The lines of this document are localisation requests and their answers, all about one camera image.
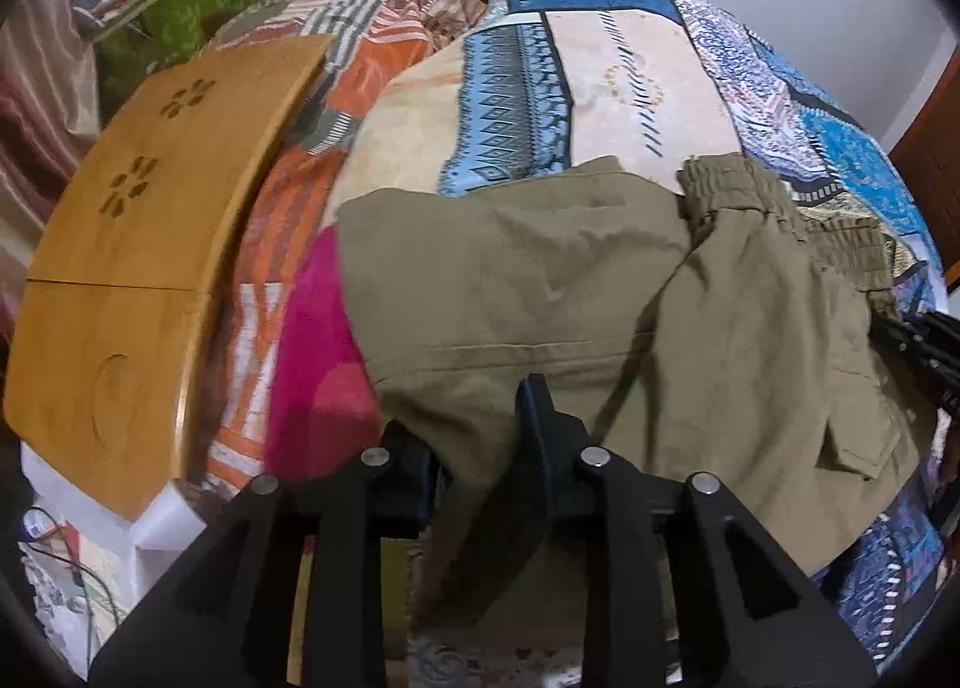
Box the pink cloth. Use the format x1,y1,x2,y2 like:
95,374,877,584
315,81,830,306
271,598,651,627
266,223,387,486

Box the striped brown curtain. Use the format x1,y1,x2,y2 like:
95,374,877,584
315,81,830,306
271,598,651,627
0,0,102,329

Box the wooden lap desk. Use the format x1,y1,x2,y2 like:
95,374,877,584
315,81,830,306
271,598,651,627
4,34,336,522

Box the blue patchwork blanket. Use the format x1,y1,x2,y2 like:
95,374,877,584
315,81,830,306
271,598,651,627
322,0,953,688

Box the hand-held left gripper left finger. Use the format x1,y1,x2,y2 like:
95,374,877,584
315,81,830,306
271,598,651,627
88,425,440,688

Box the thin black cable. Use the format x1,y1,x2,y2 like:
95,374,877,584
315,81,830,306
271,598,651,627
19,508,121,625

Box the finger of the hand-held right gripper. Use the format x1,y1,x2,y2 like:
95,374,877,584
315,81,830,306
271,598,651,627
870,311,960,415

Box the orange striped blanket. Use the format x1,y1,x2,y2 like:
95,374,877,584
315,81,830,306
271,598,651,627
180,0,488,501

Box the wooden bed footboard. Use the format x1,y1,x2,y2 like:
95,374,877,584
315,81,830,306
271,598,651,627
889,50,960,254

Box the green patterned bag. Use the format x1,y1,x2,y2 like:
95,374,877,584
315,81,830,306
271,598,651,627
94,0,260,112

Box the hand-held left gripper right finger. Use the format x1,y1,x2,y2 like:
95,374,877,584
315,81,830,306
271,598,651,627
516,373,878,688

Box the khaki pants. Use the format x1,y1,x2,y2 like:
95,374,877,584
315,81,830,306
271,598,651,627
334,154,938,629

